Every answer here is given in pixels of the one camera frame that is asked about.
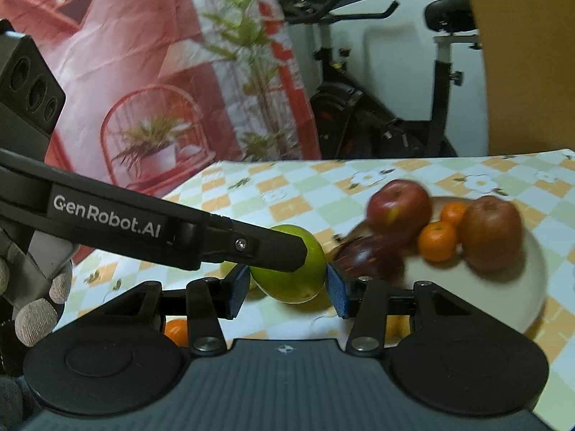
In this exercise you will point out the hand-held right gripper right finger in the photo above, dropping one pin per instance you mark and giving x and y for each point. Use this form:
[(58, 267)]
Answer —
[(337, 292)]

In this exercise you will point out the checkered floral tablecloth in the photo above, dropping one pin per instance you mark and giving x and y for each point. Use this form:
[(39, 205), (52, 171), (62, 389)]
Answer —
[(292, 188)]

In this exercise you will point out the printed backdrop cloth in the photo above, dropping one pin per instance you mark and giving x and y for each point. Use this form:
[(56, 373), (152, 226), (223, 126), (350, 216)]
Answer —
[(134, 54)]

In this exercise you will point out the small orange tangerine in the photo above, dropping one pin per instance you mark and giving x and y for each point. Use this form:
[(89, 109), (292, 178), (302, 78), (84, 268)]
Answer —
[(436, 242), (176, 332), (454, 213)]

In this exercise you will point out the cream oval plate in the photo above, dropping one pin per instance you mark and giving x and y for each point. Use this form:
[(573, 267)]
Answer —
[(494, 296)]

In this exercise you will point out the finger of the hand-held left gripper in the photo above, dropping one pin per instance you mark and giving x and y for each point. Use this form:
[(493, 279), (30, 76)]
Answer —
[(269, 251)]

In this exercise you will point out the red apple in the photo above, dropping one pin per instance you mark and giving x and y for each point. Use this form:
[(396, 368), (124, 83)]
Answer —
[(397, 208), (490, 233)]

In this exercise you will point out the brown wooden panel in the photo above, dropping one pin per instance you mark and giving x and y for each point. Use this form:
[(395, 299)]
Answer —
[(521, 54)]

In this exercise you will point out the person's left hand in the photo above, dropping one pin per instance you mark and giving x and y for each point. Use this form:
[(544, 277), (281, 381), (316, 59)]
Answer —
[(36, 321)]

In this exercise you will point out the black exercise bike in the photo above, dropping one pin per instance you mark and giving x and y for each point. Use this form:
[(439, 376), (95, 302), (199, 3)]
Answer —
[(359, 121)]

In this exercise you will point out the dark purple mangosteen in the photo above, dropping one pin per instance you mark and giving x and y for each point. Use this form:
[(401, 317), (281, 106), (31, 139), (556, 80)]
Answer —
[(373, 258)]

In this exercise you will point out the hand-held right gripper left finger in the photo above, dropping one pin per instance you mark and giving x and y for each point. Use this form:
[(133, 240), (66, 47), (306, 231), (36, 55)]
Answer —
[(239, 295)]

